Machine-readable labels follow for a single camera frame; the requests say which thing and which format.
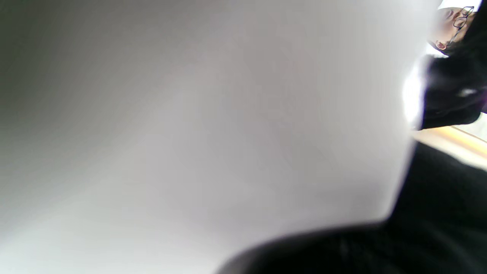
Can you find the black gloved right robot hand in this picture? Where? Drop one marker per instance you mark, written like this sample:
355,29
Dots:
437,228

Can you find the cream white cosmetics bag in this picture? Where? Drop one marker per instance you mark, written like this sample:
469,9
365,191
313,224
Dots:
190,114

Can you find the person with glasses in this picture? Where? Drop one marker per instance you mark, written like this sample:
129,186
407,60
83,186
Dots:
452,87

